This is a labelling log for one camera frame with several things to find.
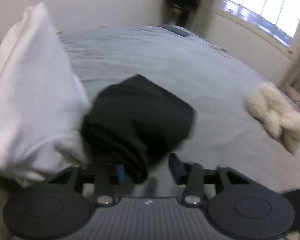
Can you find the white plush dog toy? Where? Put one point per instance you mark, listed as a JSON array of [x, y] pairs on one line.
[[280, 120]]

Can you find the window with white frame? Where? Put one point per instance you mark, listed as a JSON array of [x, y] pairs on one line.
[[275, 21]]

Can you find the dark tablet on bed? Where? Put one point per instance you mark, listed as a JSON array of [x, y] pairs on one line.
[[175, 30]]

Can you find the white pillow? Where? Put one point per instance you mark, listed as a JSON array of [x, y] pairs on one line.
[[42, 102]]

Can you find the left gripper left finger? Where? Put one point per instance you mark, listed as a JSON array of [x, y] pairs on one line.
[[62, 204]]

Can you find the left grey curtain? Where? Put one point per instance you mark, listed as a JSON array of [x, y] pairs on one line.
[[201, 18]]

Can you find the grey bed sheet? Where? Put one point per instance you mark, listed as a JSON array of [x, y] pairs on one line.
[[215, 84]]

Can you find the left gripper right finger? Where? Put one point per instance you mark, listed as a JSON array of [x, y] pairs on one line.
[[233, 204]]

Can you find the folded black garment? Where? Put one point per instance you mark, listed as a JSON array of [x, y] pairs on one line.
[[136, 123]]

